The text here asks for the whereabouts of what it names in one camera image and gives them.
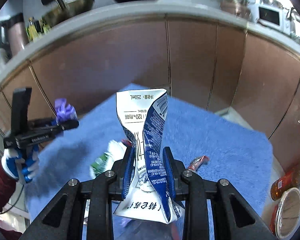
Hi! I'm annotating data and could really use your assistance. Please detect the green white crushed carton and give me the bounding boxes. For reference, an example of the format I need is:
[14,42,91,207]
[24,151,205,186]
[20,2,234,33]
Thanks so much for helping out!
[89,140,127,179]

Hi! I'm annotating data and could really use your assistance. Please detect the purple plastic glove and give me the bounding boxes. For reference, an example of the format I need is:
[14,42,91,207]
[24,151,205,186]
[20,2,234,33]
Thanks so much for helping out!
[55,98,77,123]

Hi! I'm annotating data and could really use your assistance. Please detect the blue white milk carton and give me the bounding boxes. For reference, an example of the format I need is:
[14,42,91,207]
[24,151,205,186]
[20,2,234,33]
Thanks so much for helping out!
[115,89,184,224]

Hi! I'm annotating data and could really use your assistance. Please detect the brown kitchen cabinets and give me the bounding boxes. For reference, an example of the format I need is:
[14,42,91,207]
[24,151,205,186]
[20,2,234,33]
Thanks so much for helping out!
[0,15,300,170]

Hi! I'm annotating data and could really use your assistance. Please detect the beige lined trash bin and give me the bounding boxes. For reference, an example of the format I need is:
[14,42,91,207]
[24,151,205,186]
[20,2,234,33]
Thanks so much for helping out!
[270,187,300,239]

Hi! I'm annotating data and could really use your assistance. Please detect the blue white gloved left hand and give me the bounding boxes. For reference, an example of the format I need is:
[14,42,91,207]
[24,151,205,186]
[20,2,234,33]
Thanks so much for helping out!
[1,145,39,185]

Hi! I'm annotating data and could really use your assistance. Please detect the red snack wrapper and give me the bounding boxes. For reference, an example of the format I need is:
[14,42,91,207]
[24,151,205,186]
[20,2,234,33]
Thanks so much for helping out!
[187,155,210,172]

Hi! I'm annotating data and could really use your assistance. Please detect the blue fluffy towel mat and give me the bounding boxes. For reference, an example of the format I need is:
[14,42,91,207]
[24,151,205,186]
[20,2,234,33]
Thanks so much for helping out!
[25,95,273,219]

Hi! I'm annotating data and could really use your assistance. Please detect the pink black kettle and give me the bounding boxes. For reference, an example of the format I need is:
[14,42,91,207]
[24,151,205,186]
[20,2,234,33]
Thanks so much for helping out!
[0,13,29,60]

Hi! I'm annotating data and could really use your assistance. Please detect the condiment bottles on counter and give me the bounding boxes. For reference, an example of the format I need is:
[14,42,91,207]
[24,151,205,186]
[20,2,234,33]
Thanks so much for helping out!
[26,17,51,42]

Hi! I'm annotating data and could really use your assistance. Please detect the orange oil bottle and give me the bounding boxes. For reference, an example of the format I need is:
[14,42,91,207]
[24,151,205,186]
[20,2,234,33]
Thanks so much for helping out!
[270,165,300,201]

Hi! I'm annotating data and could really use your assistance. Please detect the copper pot with plant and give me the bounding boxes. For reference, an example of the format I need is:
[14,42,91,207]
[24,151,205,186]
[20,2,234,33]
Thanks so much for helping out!
[220,0,251,20]

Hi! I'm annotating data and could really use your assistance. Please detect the white microwave oven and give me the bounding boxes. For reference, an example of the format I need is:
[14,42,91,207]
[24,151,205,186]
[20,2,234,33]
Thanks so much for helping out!
[257,0,290,35]

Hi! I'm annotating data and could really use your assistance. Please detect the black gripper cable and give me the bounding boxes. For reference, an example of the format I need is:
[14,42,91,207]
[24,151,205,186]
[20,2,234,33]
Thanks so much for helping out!
[0,184,25,215]

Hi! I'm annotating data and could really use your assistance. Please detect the steel wok with handle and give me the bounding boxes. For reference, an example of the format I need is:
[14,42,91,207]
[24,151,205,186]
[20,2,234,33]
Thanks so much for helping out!
[42,0,95,27]

